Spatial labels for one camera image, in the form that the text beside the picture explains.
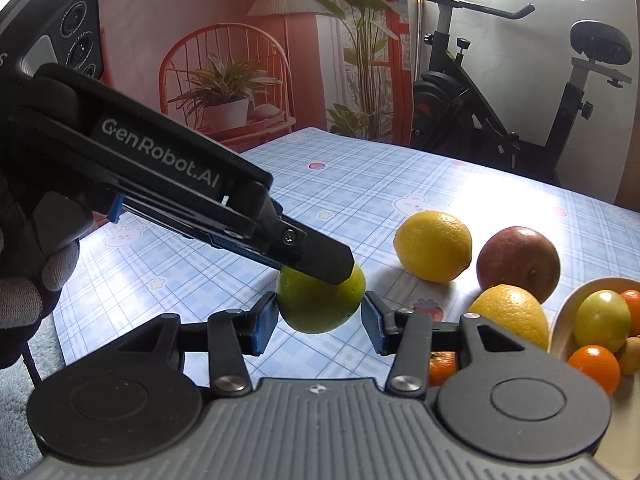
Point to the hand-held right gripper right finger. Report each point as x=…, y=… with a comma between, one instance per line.
x=372, y=325

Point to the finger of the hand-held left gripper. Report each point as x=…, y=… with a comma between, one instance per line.
x=250, y=255
x=315, y=255

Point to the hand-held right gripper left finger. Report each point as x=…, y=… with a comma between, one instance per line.
x=265, y=327

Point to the green plum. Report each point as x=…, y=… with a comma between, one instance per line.
x=315, y=310
x=600, y=321

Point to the orange tangerine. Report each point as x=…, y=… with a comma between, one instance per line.
x=632, y=305
x=592, y=367
x=442, y=367

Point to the yellow lemon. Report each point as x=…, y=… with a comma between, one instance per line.
x=432, y=245

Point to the round yellow orange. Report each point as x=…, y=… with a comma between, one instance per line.
x=515, y=315

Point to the red apple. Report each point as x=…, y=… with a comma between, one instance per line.
x=520, y=265

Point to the cream plate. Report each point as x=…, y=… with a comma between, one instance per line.
x=562, y=325

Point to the brown kiwi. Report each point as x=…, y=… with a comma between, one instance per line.
x=631, y=352

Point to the person's left hand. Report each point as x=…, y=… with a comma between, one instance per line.
x=25, y=310

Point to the black exercise bike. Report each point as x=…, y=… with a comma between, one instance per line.
x=450, y=95

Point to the black table leg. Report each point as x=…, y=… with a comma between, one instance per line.
x=30, y=370

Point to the grey fluffy rug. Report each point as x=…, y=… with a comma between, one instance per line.
x=15, y=400

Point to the wall poster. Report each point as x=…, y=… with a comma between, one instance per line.
x=200, y=0

